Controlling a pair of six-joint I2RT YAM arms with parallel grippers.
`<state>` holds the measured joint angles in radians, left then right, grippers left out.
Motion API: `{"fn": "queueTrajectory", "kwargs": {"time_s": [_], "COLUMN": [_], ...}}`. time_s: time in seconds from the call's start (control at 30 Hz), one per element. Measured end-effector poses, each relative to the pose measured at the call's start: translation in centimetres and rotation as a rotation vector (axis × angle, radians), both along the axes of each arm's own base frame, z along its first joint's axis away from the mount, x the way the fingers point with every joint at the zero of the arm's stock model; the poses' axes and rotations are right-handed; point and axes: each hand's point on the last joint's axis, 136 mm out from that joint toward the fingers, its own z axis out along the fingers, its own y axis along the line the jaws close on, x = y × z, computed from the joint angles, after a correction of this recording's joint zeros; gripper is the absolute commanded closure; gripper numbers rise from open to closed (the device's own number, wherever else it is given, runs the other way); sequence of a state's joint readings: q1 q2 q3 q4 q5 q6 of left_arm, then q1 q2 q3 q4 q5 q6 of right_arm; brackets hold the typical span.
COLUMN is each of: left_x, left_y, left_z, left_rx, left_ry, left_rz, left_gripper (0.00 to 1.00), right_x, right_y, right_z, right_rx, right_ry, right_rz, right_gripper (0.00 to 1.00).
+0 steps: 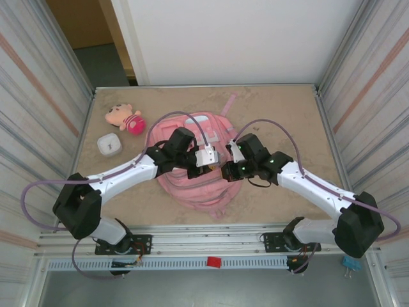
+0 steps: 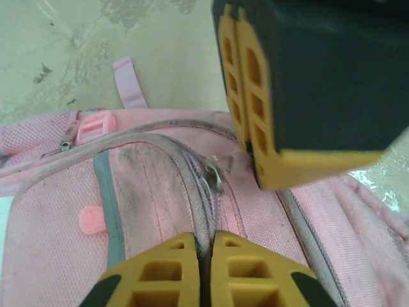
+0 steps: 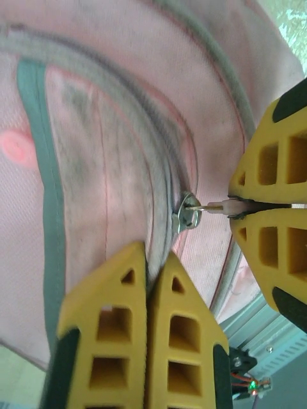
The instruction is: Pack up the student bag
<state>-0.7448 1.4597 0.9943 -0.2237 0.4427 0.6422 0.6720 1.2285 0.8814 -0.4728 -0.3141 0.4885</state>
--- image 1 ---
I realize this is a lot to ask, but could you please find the pink student backpack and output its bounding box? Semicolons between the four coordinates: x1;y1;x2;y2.
145;92;242;220

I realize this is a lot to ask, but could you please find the pink plush doll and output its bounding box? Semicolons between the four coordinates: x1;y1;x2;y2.
105;102;148;137

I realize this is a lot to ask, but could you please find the white square container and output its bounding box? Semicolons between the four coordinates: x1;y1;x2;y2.
96;132;124;157

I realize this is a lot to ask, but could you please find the black power connector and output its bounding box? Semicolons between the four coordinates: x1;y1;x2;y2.
111;258;144;268
286;255;309;275

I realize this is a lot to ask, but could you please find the corrugated metal side panel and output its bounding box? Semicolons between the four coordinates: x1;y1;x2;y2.
314;0;409;288
0;0;96;288

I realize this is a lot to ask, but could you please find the blue binder clip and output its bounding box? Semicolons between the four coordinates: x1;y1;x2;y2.
342;255;362;279

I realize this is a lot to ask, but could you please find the brown wooden door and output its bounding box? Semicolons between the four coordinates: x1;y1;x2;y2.
46;0;135;87

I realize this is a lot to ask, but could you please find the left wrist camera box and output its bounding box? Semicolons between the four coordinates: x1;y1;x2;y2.
194;145;220;168

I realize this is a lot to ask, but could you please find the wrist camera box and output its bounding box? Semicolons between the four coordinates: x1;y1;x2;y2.
194;145;220;168
225;139;246;163

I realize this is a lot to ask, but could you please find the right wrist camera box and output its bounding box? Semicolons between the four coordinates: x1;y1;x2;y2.
225;139;246;163

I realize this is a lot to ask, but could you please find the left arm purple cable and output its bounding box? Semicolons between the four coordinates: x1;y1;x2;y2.
20;111;210;281

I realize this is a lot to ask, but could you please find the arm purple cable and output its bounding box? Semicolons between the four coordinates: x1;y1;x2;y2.
233;118;402;275
20;111;210;281

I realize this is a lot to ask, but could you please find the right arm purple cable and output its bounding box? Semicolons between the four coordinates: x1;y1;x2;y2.
233;118;402;275

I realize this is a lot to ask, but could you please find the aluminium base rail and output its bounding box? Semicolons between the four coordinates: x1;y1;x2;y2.
33;223;383;258

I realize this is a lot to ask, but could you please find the white slotted cable duct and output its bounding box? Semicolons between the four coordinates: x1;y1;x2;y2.
47;258;290;272

